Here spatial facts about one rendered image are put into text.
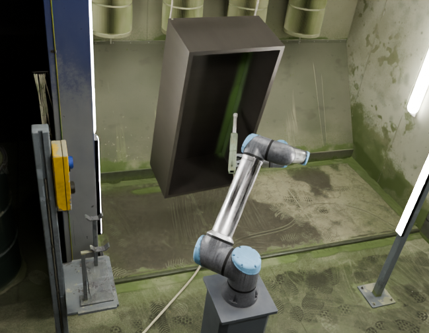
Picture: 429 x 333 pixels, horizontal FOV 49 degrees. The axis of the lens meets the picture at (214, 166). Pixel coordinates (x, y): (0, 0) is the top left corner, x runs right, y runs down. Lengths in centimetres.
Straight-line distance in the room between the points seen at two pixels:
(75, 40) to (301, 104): 296
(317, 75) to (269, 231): 176
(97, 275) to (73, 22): 115
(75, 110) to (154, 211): 176
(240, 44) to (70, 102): 102
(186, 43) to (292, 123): 223
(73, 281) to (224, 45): 146
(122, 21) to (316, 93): 205
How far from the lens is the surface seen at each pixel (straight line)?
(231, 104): 344
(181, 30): 274
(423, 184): 306
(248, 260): 232
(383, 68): 462
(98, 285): 232
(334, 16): 490
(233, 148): 311
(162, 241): 362
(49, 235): 208
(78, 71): 222
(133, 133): 413
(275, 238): 380
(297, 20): 430
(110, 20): 378
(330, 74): 492
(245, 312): 246
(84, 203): 261
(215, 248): 237
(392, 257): 342
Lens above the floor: 253
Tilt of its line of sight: 34 degrees down
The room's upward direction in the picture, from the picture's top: 8 degrees clockwise
